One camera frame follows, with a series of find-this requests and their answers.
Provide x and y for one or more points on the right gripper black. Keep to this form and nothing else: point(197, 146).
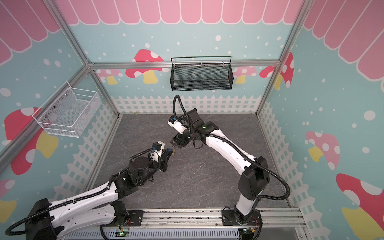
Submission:
point(181, 139)

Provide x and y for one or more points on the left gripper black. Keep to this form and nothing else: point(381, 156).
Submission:
point(164, 161)

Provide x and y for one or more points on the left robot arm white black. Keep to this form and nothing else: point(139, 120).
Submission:
point(99, 206)

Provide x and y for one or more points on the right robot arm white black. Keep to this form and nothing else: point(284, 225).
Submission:
point(253, 180)

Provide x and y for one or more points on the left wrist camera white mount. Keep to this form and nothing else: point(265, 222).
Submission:
point(157, 148)

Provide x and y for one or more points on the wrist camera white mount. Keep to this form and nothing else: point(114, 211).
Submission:
point(176, 124)
point(157, 148)

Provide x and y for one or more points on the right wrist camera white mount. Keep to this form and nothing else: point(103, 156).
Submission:
point(176, 124)

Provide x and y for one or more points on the black mesh wall basket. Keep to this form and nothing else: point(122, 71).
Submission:
point(207, 73)

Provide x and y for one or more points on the grey vented cable duct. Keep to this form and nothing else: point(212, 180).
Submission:
point(173, 234)

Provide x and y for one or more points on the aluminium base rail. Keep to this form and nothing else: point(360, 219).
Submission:
point(177, 218)

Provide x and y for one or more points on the white mesh wall basket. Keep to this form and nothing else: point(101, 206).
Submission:
point(69, 112)

